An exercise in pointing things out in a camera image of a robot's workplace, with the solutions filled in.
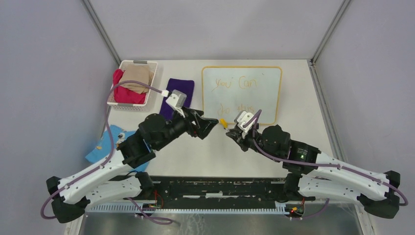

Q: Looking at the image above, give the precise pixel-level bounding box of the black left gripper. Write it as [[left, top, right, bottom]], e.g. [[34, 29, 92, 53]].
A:
[[155, 106, 219, 150]]

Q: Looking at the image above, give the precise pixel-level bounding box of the beige cloth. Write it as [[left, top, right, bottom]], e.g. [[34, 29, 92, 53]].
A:
[[120, 64, 154, 94]]

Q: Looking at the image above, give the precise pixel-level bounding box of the pink cloth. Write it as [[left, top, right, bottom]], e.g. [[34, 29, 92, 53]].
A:
[[113, 69, 146, 104]]

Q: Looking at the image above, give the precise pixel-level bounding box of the white toothed cable duct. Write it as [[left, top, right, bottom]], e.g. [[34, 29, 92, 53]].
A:
[[86, 202, 289, 215]]

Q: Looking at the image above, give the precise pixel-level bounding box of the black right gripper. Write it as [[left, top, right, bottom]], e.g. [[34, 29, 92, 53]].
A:
[[227, 126, 280, 162]]

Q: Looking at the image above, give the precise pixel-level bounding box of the purple towel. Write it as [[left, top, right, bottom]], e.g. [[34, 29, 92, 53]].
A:
[[159, 78, 195, 120]]

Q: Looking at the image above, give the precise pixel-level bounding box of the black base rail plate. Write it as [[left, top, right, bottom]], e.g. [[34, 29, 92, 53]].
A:
[[122, 176, 316, 210]]

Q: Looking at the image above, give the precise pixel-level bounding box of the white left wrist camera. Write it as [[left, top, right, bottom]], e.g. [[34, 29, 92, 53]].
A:
[[161, 90, 187, 118]]

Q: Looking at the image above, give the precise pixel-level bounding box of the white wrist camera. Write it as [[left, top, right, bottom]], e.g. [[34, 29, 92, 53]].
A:
[[235, 109, 262, 139], [161, 90, 187, 118]]

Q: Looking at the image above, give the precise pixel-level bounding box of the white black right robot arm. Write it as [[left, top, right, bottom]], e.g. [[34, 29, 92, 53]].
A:
[[226, 125, 400, 219]]

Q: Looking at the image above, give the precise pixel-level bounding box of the yellow framed whiteboard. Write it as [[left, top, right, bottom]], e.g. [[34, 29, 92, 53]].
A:
[[201, 66, 282, 125]]

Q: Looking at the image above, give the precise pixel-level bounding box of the white plastic basket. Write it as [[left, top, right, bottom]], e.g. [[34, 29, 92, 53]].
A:
[[107, 60, 159, 112]]

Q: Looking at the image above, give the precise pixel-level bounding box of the blue cartoon cloth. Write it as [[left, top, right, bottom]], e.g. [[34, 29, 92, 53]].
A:
[[85, 125, 135, 166]]

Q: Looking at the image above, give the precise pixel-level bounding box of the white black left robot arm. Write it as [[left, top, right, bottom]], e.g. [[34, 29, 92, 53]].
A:
[[46, 108, 219, 223]]

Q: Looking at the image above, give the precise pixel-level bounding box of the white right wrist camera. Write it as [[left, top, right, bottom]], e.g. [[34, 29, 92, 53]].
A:
[[235, 109, 262, 139]]

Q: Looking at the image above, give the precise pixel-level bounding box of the yellow marker cap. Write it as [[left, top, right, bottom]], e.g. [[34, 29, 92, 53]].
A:
[[219, 118, 227, 126]]

